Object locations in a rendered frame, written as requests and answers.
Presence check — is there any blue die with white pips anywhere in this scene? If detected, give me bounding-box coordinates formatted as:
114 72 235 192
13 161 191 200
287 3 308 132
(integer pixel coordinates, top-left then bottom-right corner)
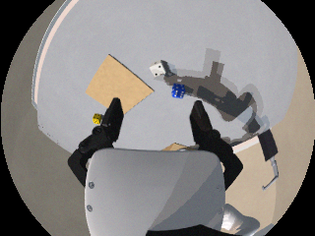
171 84 185 98

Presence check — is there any light orange mat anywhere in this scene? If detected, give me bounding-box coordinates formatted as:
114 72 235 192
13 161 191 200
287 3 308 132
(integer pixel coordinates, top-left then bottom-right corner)
86 54 154 114

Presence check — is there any yellow die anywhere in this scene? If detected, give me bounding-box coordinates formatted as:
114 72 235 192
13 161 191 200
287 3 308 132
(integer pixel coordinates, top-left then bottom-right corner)
93 114 101 124

